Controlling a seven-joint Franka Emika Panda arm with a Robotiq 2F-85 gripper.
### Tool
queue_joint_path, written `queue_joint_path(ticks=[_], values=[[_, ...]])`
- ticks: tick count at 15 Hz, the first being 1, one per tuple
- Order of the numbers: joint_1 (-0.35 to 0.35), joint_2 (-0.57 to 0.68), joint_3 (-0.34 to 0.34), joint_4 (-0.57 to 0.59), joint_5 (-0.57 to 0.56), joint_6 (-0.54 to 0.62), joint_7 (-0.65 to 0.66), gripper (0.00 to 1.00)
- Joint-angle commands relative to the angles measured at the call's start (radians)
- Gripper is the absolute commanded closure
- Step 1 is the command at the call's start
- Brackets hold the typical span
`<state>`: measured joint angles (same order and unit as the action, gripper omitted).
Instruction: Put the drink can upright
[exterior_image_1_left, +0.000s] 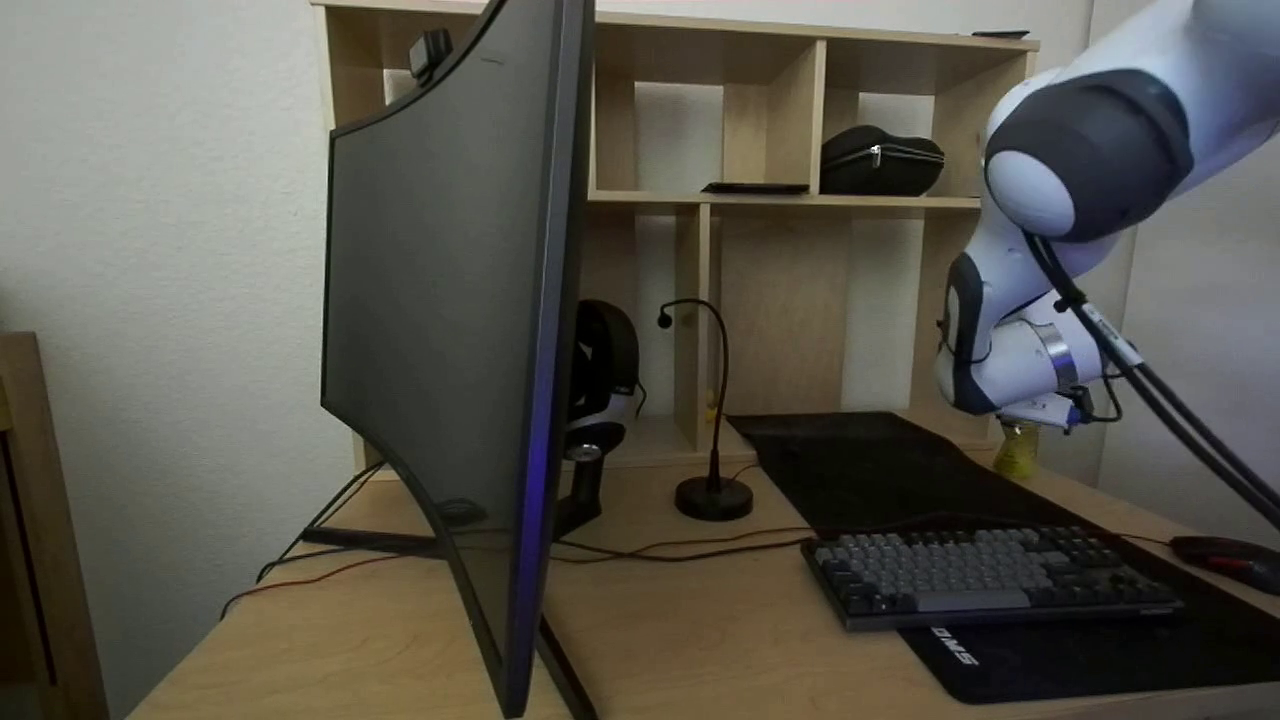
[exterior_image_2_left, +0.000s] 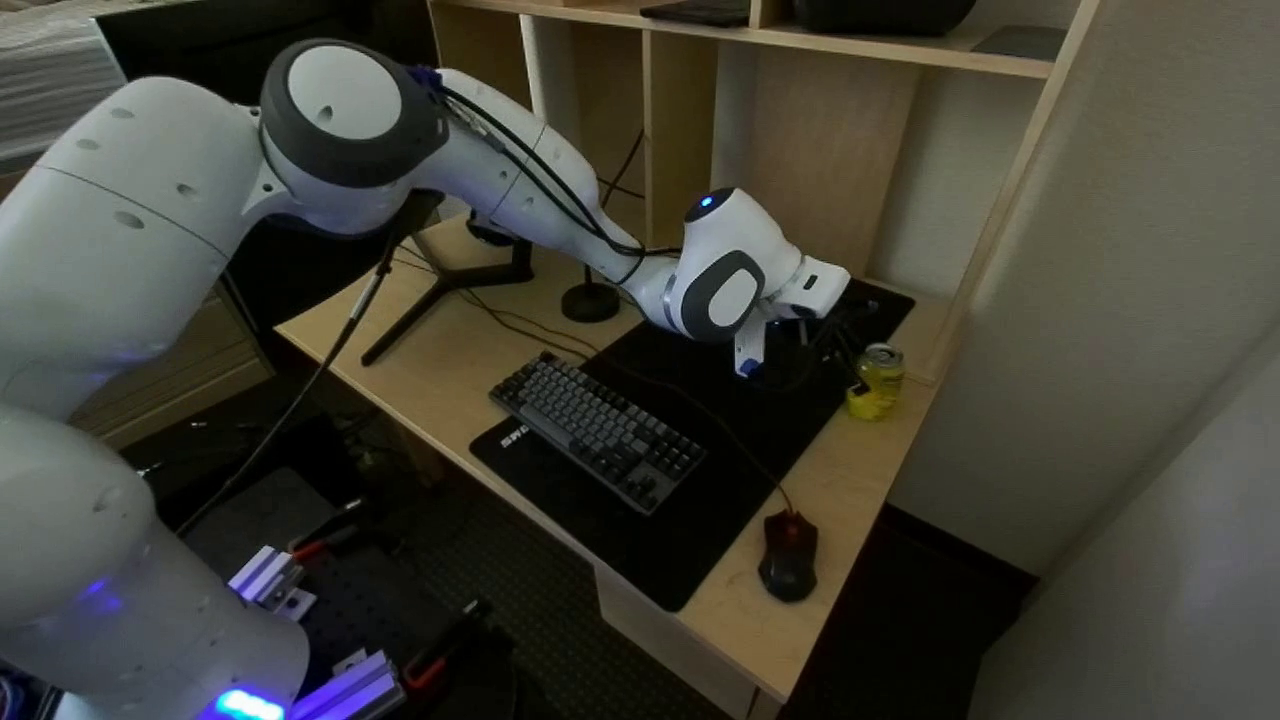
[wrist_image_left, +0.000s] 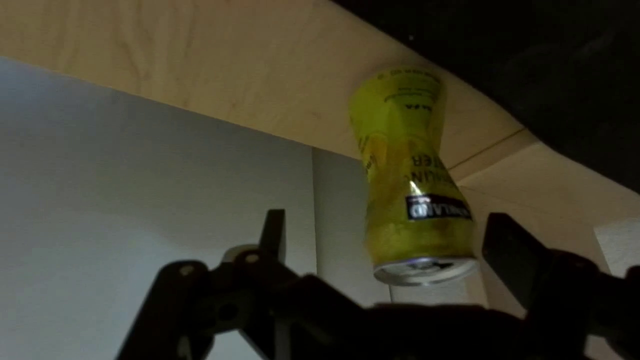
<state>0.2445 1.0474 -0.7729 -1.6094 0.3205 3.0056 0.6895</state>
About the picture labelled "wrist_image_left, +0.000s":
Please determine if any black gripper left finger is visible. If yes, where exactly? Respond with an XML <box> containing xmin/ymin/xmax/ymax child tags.
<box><xmin>116</xmin><ymin>207</ymin><xmax>368</xmax><ymax>360</ymax></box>

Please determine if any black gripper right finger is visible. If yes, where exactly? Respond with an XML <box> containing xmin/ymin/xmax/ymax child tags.
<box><xmin>481</xmin><ymin>211</ymin><xmax>640</xmax><ymax>360</ymax></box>

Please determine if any yellow drink can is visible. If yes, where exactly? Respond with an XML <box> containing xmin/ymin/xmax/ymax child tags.
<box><xmin>348</xmin><ymin>63</ymin><xmax>483</xmax><ymax>289</ymax></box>

